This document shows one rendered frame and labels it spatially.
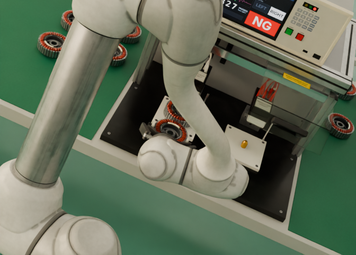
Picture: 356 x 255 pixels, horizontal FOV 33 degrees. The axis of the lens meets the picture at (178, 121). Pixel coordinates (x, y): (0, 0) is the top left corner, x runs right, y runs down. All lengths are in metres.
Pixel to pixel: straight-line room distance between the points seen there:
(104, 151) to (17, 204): 0.62
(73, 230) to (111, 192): 1.48
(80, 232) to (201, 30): 0.50
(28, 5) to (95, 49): 1.23
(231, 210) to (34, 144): 0.81
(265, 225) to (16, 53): 1.02
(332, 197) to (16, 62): 1.17
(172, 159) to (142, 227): 1.22
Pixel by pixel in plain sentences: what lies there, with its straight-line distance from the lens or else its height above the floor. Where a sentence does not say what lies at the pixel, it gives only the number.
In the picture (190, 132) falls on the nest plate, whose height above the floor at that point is 0.78.
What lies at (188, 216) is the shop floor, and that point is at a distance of 2.82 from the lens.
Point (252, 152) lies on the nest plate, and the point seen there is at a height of 0.78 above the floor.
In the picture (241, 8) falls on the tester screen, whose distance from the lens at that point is 1.92.
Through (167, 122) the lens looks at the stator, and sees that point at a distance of 1.92.
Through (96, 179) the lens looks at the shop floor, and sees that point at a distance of 2.80.
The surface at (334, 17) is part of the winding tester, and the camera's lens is 1.90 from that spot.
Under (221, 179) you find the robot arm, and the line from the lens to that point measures 1.51.
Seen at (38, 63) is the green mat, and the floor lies 0.75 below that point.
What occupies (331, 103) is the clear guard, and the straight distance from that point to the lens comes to 1.95.
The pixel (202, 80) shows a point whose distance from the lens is 2.01.
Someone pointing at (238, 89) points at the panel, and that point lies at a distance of 2.23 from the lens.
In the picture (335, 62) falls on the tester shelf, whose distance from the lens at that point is 2.05.
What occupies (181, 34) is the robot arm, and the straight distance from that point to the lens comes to 1.10.
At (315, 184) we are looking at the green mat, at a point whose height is 0.75.
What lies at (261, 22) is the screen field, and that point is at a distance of 1.93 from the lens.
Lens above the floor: 2.11
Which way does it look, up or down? 41 degrees down
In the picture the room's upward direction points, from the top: 24 degrees clockwise
